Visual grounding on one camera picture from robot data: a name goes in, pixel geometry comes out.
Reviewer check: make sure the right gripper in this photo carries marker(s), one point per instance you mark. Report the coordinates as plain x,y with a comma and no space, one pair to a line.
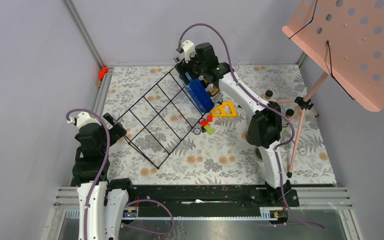
184,66

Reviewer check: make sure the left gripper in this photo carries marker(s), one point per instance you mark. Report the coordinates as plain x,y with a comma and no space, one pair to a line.
117,131

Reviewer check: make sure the blue triangular bottle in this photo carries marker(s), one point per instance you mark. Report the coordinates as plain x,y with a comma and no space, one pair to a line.
199,94

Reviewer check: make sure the clear bottle gold label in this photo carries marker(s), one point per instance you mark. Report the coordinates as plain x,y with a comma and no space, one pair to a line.
214,93

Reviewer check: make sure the black wire wine rack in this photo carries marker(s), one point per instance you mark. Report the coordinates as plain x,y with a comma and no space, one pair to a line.
162,119

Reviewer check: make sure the short clear glass bottle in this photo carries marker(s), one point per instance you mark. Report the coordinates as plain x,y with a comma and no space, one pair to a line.
268,94

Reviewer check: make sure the clear bottle black cap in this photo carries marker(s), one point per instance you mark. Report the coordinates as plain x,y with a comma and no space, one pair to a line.
289,113

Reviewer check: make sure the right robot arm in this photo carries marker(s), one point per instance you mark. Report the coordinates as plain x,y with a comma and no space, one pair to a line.
268,129

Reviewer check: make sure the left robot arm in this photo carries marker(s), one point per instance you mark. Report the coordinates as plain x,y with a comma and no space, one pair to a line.
101,201

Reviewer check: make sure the floral table mat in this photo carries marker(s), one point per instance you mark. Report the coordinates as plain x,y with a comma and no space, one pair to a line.
224,157

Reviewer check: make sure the yellow triangle block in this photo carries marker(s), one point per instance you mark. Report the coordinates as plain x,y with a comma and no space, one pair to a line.
226,109

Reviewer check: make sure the orange clip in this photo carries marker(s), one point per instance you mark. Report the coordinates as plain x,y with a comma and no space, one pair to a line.
102,72

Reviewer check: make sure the green block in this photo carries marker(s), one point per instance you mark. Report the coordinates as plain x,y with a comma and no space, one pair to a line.
208,129

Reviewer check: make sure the pink music stand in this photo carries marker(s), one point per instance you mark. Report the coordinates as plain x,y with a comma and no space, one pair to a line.
344,44

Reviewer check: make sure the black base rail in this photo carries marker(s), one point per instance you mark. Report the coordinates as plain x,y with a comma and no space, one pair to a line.
195,201

